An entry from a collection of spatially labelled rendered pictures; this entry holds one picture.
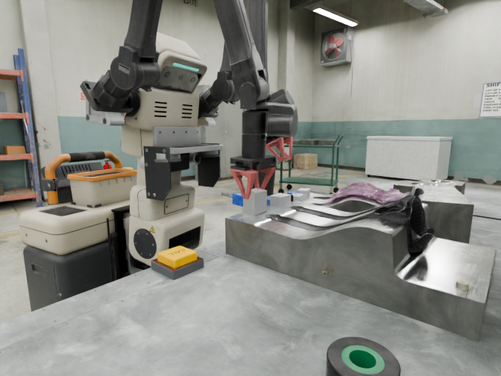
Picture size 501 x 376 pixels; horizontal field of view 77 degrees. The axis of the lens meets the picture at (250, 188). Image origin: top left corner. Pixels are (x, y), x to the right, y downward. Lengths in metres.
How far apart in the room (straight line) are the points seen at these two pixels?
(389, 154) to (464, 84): 1.96
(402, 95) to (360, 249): 7.91
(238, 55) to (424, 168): 6.72
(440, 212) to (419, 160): 6.37
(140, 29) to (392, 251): 0.71
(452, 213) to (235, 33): 0.69
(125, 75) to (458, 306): 0.80
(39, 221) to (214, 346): 0.89
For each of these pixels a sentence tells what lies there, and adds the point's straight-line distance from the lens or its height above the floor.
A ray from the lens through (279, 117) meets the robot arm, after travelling 0.71.
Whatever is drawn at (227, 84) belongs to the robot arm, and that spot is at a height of 1.25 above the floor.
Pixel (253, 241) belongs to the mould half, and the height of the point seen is 0.85.
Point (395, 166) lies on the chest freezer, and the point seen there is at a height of 0.30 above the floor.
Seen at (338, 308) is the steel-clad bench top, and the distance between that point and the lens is 0.58.
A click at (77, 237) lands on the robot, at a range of 1.21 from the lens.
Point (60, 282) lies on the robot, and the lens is 1.24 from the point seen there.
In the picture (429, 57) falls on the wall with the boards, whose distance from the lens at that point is 8.35.
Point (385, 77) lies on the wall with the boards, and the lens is 8.66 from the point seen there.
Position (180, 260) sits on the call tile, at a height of 0.83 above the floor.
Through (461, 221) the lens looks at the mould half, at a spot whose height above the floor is 0.86.
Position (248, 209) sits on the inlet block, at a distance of 0.77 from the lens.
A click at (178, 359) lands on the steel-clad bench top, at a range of 0.48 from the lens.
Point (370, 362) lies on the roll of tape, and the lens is 0.45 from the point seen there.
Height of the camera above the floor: 1.09
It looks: 11 degrees down
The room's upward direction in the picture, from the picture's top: straight up
